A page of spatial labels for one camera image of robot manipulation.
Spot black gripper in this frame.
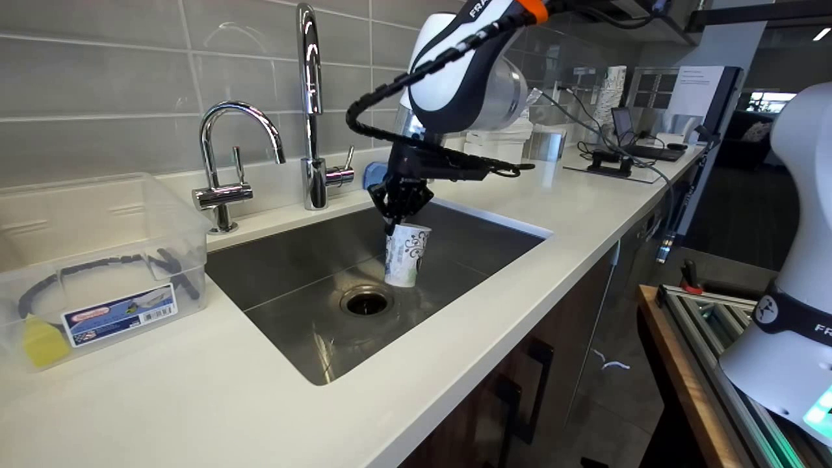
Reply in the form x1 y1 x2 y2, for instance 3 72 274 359
369 137 442 232

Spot patterned white paper cup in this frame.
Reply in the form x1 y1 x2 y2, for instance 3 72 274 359
381 220 434 291

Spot blue sponge holder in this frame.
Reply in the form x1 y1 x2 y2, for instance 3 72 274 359
358 158 393 191

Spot tall chrome faucet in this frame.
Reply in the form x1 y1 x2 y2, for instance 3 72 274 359
293 2 358 212

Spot stainless steel sink basin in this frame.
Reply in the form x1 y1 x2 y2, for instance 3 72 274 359
203 195 546 386

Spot round metal sink drain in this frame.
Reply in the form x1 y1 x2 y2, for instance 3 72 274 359
338 282 393 319

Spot white plastic box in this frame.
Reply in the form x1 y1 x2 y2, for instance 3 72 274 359
456 115 536 171

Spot steel canister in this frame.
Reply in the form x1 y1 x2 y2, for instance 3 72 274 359
521 125 570 164

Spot small curved chrome faucet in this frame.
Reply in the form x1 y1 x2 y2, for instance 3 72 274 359
189 98 287 234

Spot black desktop device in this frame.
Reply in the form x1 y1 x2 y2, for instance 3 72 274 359
585 146 633 180

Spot dark wooden counter cabinet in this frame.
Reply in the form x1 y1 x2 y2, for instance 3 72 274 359
398 158 703 468

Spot open laptop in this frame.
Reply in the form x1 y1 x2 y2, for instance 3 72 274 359
607 104 687 164

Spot clear plastic storage container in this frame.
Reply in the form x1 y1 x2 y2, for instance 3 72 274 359
0 169 211 373

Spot white sign board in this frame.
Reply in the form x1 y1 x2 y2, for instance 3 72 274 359
662 63 742 146

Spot wooden cart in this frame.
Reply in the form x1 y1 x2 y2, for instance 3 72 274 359
637 282 832 468

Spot yellow sponge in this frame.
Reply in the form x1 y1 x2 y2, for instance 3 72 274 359
20 312 73 372

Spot black corrugated cable hose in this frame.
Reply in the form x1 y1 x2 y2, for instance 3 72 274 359
343 0 553 146

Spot aluminium frame rails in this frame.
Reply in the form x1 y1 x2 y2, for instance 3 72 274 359
658 282 788 468

